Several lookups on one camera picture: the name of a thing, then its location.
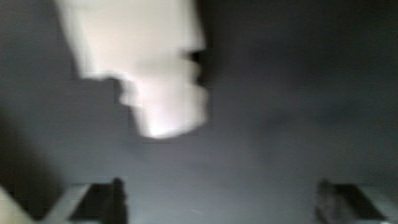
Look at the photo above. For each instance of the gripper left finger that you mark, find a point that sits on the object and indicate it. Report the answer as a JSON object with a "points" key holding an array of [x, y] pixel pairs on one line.
{"points": [[92, 205]]}

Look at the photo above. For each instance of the white leg front centre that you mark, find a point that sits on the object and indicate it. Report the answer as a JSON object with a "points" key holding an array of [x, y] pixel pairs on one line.
{"points": [[134, 38]]}

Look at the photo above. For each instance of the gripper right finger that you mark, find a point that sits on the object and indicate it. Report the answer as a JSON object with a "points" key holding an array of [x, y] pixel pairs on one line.
{"points": [[353, 204]]}

